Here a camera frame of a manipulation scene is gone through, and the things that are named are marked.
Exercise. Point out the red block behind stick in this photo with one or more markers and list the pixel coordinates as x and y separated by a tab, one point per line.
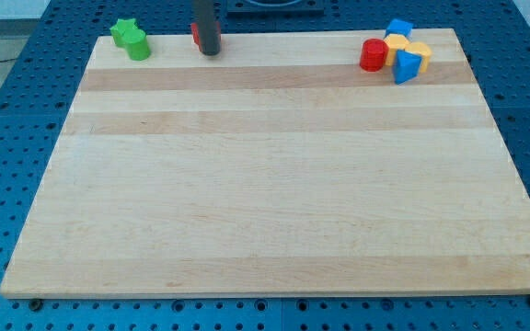
196	36

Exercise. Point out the blue cube block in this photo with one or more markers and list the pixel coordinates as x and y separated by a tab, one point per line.
400	27

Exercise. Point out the light wooden board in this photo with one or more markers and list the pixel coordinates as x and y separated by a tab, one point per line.
277	168

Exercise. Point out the red cylinder block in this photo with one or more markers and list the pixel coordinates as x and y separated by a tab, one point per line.
373	55

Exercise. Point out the green star block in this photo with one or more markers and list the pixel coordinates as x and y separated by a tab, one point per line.
119	29

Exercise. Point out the blue triangle block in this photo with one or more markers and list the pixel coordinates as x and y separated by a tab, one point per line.
406	66

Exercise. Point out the yellow hexagon block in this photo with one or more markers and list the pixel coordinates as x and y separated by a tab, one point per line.
394	42

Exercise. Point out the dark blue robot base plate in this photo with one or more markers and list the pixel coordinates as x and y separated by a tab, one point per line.
273	7

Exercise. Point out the green cylinder block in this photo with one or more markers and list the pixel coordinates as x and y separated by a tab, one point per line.
136	45

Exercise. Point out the yellow rounded block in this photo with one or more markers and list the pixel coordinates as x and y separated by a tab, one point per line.
423	50

